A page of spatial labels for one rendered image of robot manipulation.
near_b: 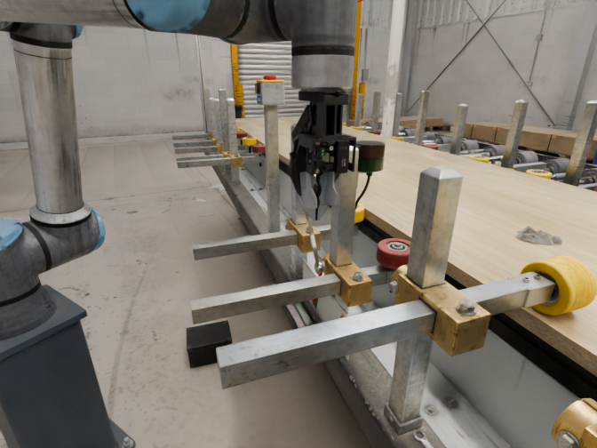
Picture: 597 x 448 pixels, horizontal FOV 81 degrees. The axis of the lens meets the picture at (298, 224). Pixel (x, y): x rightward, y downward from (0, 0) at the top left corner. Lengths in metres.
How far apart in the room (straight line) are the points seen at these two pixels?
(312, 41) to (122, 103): 7.86
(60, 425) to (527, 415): 1.22
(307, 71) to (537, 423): 0.66
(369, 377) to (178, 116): 7.95
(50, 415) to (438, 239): 1.19
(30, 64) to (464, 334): 0.99
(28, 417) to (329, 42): 1.21
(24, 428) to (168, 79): 7.55
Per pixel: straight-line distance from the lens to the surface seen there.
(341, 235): 0.70
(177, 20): 0.47
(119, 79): 8.30
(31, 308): 1.21
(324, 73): 0.52
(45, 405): 1.33
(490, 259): 0.78
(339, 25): 0.53
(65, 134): 1.08
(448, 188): 0.45
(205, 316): 0.65
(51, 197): 1.15
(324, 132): 0.51
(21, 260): 1.16
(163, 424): 1.63
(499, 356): 0.76
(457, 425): 0.82
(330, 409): 1.60
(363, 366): 0.76
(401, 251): 0.73
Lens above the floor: 1.22
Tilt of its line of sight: 22 degrees down
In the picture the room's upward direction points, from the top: straight up
